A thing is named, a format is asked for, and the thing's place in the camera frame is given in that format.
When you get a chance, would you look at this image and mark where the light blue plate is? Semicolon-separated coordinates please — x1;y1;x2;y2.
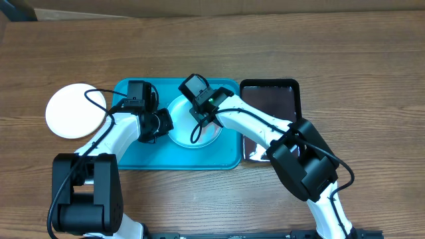
167;95;222;148

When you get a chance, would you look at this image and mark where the pink plate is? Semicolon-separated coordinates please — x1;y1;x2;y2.
45;83;107;139

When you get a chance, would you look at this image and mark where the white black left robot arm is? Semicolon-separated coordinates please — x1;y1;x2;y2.
46;108;173;238

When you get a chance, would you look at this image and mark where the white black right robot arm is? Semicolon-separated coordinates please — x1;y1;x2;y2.
181;86;357;238

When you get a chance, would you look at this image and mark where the teal plastic tray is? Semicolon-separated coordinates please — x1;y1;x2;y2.
114;78;242;170

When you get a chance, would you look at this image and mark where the black water tray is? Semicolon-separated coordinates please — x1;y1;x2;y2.
240;79;302;163

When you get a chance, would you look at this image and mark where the cardboard backboard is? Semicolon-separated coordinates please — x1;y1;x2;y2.
26;0;424;17

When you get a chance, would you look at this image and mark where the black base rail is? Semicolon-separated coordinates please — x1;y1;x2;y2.
143;229;384;239

